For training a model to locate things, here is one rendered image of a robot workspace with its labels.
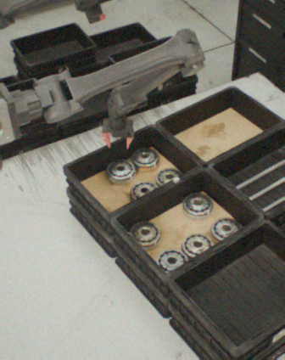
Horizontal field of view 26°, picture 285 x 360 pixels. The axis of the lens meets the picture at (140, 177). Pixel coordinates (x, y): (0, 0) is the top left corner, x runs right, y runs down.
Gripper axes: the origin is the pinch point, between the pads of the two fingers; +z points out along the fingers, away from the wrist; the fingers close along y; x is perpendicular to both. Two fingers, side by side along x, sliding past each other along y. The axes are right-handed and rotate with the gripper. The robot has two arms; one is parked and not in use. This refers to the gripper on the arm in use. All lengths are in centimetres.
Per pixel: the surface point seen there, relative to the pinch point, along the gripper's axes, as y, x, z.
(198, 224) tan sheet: -28.2, 23.3, 13.4
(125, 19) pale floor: 21, -257, 100
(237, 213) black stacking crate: -41.2, 20.9, 9.9
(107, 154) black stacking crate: 4.7, -3.2, 7.1
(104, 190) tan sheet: 4.7, 8.6, 13.9
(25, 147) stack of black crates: 53, -59, 56
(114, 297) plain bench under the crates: -2, 45, 26
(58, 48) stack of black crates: 48, -137, 50
